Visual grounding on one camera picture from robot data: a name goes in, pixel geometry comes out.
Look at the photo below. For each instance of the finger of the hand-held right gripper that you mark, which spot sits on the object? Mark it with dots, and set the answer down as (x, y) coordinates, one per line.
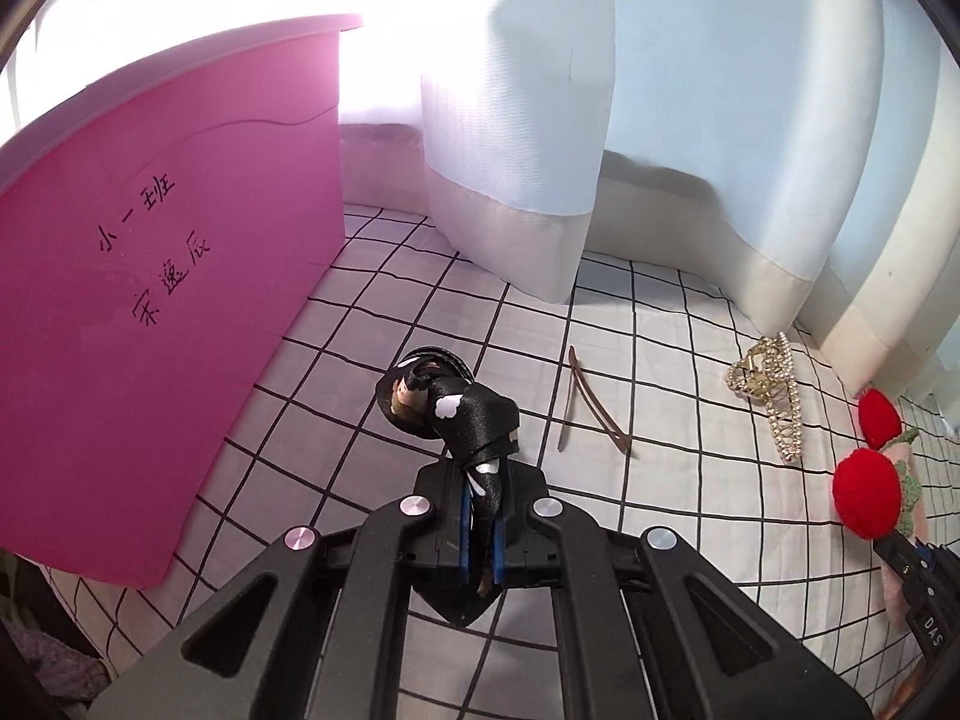
(900, 551)

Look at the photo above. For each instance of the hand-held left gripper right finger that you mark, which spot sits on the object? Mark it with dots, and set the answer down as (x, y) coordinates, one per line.
(499, 547)

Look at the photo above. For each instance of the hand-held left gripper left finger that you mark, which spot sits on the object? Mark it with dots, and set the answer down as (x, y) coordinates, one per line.
(465, 540)

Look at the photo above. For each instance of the pink plastic storage box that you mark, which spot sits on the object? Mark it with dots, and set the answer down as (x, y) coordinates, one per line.
(150, 315)

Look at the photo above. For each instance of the pink strawberry headband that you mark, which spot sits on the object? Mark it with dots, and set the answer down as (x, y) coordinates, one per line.
(866, 491)

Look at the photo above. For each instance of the thin brown hair clip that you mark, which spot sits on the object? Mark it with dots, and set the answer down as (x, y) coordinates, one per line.
(574, 397)

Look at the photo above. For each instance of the white checked cloth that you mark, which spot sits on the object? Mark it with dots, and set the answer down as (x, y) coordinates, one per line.
(675, 502)

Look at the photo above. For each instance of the pearl hair claw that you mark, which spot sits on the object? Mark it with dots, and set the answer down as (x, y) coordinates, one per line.
(780, 405)

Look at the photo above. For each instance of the purple knitted cloth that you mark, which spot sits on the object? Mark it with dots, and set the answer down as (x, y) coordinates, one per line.
(45, 660)

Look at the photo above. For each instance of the white curtain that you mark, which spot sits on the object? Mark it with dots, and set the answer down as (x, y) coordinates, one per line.
(600, 90)

